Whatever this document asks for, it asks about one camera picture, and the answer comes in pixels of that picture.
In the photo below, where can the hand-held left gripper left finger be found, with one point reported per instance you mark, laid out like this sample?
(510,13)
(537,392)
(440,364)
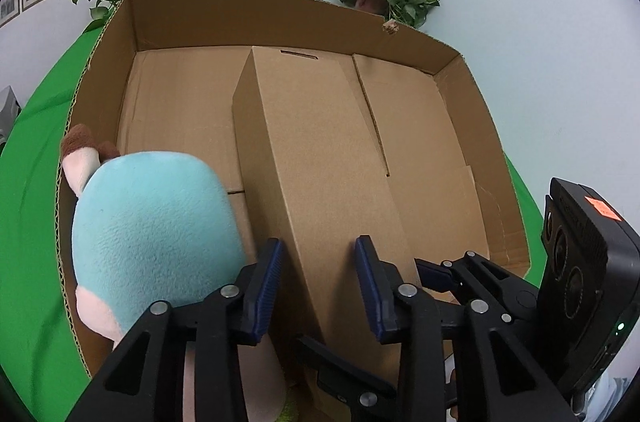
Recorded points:
(265,292)

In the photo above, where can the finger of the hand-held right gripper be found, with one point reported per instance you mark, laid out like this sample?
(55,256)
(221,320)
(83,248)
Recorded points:
(495,274)
(340,369)

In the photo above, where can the large cardboard box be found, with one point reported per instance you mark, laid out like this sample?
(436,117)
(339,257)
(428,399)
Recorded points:
(190,102)

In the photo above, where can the long cardboard box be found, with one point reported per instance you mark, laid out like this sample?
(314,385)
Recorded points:
(310,152)

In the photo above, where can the pink and blue plush toy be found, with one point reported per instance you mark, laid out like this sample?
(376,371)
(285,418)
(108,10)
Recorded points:
(150,227)

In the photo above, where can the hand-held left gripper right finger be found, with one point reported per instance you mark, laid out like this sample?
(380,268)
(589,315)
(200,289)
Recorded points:
(372,292)

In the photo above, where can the grey metal box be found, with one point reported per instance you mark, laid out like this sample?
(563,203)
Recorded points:
(7,115)

